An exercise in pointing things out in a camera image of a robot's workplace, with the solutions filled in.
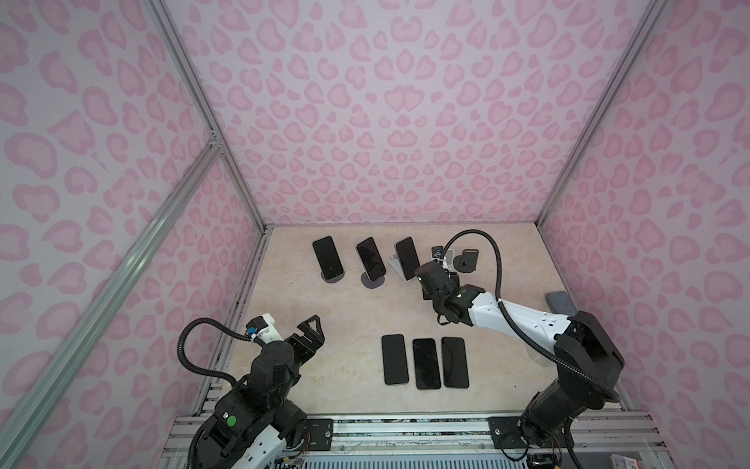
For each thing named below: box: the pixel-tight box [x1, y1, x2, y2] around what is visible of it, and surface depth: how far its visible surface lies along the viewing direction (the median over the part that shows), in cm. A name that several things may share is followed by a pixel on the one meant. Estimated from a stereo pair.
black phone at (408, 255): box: [395, 236, 421, 281], surface depth 100 cm
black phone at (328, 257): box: [312, 235, 344, 280], surface depth 99 cm
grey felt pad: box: [544, 291, 579, 318], surface depth 96 cm
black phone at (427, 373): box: [412, 338, 442, 390], surface depth 88 cm
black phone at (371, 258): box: [356, 236, 386, 281], surface depth 97 cm
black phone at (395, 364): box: [380, 334, 410, 385], surface depth 86 cm
